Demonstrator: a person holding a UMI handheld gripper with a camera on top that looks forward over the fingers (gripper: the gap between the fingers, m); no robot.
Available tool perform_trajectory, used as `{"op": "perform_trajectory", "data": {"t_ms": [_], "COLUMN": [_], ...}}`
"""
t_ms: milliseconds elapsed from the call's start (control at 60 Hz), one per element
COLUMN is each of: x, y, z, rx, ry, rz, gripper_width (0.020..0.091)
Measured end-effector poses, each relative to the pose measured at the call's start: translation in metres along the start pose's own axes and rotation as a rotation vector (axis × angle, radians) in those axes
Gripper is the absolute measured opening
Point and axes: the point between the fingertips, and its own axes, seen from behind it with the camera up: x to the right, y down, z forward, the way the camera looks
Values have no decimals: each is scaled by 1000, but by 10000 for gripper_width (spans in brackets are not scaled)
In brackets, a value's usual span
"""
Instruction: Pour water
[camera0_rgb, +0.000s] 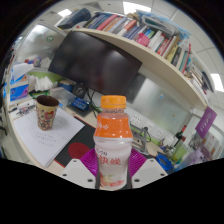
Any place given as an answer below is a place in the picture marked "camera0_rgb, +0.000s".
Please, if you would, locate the clear plastic box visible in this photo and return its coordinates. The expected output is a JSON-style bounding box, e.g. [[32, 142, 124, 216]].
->
[[49, 87, 77, 108]]

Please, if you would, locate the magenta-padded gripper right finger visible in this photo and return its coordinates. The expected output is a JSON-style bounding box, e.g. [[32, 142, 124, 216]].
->
[[128, 147, 169, 190]]

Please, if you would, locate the grey metal laptop stand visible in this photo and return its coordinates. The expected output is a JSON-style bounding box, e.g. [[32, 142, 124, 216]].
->
[[130, 126, 151, 156]]

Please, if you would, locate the coiled blue cable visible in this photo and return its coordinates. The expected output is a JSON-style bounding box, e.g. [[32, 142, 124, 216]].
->
[[155, 152, 175, 173]]

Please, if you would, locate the flat round red coaster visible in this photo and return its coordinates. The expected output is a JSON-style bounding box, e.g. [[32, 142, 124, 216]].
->
[[68, 142, 91, 160]]

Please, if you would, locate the white paper sheet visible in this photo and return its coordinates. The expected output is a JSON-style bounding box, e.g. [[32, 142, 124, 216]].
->
[[13, 108, 86, 169]]

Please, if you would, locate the black desk mat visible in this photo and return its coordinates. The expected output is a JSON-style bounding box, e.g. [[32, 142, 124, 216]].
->
[[54, 114, 101, 169]]

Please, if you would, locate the black computer monitor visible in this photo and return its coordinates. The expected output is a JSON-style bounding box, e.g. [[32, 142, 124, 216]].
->
[[48, 30, 143, 96]]

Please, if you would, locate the white wall socket row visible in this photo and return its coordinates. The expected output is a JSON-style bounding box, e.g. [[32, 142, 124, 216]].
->
[[128, 113, 164, 141]]

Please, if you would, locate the pile of white tissues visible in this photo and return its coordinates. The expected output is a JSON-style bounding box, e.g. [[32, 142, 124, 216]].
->
[[27, 74, 54, 93]]

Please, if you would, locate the patterned paper cup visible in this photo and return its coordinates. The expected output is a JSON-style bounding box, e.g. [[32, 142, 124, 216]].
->
[[35, 94, 60, 132]]

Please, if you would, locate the purple water jug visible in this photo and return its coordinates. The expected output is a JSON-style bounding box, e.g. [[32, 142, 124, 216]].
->
[[179, 148, 206, 171]]

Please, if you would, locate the orange-capped drink bottle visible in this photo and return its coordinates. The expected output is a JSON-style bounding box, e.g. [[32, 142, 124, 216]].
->
[[93, 95, 134, 191]]

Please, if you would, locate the dark wine bottle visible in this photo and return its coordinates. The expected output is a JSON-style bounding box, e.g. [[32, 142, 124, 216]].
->
[[173, 124, 188, 149]]

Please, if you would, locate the blue tissue box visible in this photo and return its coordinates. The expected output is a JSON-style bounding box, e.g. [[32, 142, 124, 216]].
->
[[3, 63, 34, 103]]

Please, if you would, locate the small blue device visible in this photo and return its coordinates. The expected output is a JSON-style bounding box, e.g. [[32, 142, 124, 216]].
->
[[70, 97, 91, 113]]

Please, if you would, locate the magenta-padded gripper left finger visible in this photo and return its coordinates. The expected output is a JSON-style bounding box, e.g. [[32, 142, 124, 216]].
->
[[59, 147, 100, 190]]

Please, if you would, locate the photo wall poster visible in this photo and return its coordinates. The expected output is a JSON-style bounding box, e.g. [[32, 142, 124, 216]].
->
[[199, 131, 224, 161]]

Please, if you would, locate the purple hanging banner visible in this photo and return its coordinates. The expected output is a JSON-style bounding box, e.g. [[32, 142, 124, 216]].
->
[[194, 106, 218, 139]]

